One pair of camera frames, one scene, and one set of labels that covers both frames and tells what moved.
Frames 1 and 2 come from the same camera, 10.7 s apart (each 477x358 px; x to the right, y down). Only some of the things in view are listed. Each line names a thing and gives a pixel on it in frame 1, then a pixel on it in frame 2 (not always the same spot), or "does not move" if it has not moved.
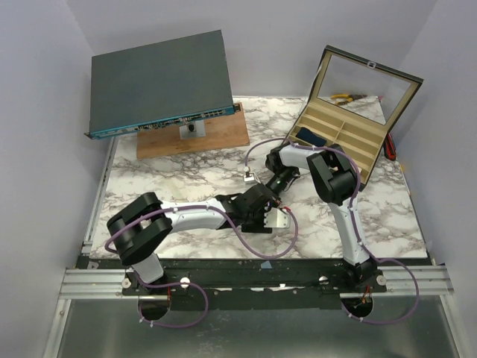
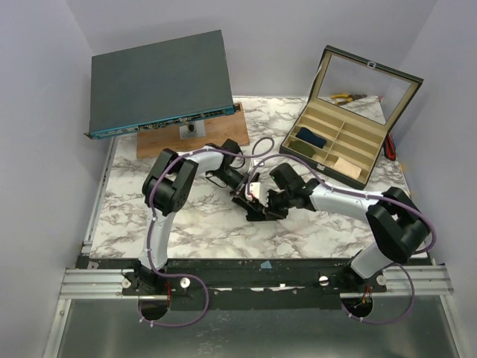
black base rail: x=244 y=283 does not move
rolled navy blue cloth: x=306 y=135 does not move
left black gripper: x=259 y=227 → x=241 y=185
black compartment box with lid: x=356 y=101 does not move
